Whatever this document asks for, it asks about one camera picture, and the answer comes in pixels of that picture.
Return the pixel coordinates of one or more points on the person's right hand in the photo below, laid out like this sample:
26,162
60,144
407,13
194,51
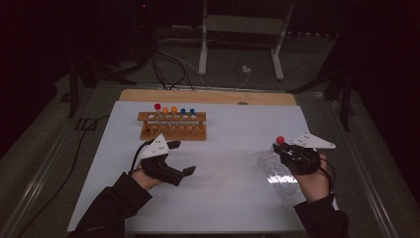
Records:
315,185

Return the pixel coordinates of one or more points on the orange cap test tube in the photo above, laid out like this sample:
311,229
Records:
165,110
174,109

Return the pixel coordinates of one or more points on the wooden test tube rack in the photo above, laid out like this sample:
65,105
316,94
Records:
185,132

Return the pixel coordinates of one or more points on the blue cap test tube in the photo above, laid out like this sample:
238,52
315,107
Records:
192,111
183,111

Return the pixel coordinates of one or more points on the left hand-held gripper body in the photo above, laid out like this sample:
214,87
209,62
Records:
158,165

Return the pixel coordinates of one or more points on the person's left hand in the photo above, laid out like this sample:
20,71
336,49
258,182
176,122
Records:
145,181

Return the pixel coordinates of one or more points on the black stand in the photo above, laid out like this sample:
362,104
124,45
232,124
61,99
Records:
73,86
345,99

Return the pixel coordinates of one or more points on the white table mat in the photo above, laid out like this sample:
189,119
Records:
224,191

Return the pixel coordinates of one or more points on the clear plastic tray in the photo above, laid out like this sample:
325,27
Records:
277,178

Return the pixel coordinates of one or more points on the metal floor rail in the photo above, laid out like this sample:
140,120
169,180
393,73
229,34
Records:
36,178
363,172

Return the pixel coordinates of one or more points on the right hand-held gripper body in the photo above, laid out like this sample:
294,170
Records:
302,162

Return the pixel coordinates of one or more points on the red cap test tube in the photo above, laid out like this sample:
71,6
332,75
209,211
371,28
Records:
157,106
280,140

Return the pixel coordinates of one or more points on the white metal stand frame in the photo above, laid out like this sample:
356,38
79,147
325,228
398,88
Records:
202,49

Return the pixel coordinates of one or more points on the white plug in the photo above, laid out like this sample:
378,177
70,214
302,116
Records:
246,69

